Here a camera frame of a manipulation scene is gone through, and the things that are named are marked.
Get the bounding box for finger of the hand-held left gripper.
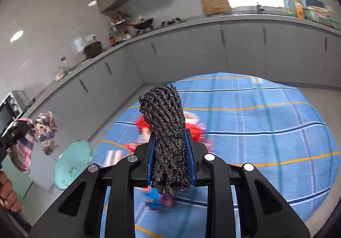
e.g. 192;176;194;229
0;120;29;166

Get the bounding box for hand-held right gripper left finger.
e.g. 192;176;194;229
28;133;156;238

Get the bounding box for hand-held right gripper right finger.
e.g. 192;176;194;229
185;129;312;238

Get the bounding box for black mesh net bundle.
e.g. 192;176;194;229
138;84;192;197

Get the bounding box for colourful printed plastic wrapper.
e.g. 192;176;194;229
7;111;59;174

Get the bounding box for teal trash bin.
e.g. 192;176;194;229
53;139;93;190

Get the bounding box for person's left hand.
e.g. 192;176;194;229
0;171;23;213

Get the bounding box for white microwave oven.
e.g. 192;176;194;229
0;91;25;136

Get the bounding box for blue red snack packet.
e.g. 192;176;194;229
143;187;178;212

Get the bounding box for blue plaid tablecloth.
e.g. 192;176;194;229
100;71;337;238

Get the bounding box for grey kitchen cabinets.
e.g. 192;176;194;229
0;10;341;197

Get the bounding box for black cooking pot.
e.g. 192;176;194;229
82;40;103;59

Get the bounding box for black wok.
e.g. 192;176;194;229
127;17;155;33

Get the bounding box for gas stove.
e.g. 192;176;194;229
137;17;187;35

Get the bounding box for spice rack with bottles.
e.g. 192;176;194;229
108;9;133;41

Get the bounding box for wooden knife block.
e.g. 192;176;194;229
200;0;232;16

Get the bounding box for yellow orange bottle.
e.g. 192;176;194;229
294;0;306;20

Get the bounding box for black power cable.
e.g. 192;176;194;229
16;90;35;106

